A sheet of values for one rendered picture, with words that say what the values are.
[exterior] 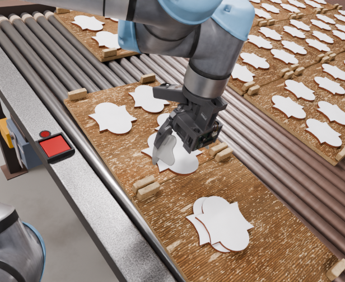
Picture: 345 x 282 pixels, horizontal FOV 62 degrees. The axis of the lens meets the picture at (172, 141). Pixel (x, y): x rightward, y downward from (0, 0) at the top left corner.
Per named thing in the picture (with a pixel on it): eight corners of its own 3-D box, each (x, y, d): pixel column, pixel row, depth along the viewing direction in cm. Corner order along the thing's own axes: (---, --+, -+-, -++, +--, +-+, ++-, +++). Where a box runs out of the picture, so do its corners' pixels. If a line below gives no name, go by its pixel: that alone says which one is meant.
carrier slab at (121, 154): (130, 200, 71) (130, 197, 70) (63, 103, 91) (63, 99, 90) (227, 153, 90) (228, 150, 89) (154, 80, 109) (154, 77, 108)
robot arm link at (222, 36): (197, -17, 42) (250, -7, 44) (180, 50, 50) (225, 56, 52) (209, 5, 37) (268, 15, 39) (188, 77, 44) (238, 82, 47)
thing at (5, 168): (7, 180, 169) (-38, 48, 110) (0, 167, 175) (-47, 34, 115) (28, 172, 176) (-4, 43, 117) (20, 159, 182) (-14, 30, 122)
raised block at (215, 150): (211, 157, 85) (214, 151, 83) (208, 153, 86) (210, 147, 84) (225, 150, 88) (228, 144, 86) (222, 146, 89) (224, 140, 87)
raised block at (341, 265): (330, 282, 65) (338, 277, 63) (323, 275, 66) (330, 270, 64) (343, 267, 68) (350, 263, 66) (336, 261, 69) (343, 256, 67)
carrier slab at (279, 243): (248, 374, 51) (252, 373, 50) (130, 201, 71) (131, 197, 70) (341, 267, 70) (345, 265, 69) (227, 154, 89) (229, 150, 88)
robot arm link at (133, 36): (124, -33, 33) (213, -16, 36) (118, 4, 44) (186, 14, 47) (120, 36, 34) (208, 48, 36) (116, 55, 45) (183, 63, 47)
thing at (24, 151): (26, 178, 97) (15, 141, 84) (10, 151, 103) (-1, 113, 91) (57, 165, 103) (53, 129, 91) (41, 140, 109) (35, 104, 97)
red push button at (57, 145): (49, 160, 75) (49, 157, 74) (39, 146, 78) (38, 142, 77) (71, 151, 78) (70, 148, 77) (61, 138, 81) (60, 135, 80)
